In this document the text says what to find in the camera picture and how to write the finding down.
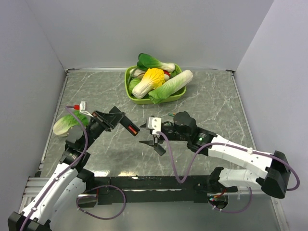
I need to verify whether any small green cabbage on table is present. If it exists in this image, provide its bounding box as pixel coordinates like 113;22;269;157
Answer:
52;111;89;137

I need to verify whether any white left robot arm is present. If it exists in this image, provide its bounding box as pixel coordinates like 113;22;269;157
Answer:
8;107;129;231

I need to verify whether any yellow napa cabbage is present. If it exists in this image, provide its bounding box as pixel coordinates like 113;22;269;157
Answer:
132;68;165;99

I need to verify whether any small green cabbage in basket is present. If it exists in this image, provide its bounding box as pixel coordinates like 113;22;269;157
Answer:
128;78;141;95

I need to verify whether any long green napa cabbage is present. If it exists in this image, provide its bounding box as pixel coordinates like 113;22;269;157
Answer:
149;70;193;104

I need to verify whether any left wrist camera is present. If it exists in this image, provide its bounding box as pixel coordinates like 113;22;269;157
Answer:
73;101;93;117

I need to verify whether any green plastic basket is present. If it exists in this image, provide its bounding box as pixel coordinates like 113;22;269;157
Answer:
125;66;192;105

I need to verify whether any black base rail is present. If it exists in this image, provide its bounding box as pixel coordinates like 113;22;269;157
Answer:
85;175;238;205

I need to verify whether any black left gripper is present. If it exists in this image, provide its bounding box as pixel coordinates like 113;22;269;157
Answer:
81;109;125;150

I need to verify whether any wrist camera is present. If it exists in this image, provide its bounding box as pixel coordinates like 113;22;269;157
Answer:
146;116;162;136
73;101;93;117

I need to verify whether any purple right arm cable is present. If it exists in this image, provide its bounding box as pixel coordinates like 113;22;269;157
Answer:
156;131;301;192

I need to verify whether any white radish in basket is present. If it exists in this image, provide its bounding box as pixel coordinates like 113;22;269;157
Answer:
129;68;145;77

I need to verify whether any dark green bok choy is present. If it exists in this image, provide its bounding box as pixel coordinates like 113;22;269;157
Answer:
137;53;176;73

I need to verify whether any black battery cover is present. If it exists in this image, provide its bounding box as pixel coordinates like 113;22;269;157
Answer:
154;144;166;156

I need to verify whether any black remote control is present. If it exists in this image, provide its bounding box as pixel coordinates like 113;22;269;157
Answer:
120;116;140;136

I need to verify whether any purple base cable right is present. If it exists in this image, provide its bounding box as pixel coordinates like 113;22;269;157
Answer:
208;186;253;214

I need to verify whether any red yellow battery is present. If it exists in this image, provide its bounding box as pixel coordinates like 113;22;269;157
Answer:
128;126;137;135

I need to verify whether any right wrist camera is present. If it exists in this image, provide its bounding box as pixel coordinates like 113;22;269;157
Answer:
146;116;162;136

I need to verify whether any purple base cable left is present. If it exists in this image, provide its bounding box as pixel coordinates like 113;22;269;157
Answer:
76;184;127;220

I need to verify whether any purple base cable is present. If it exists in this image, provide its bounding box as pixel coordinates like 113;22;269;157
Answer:
76;184;127;220
208;186;253;214

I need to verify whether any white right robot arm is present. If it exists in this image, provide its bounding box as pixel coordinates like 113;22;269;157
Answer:
141;111;291;199

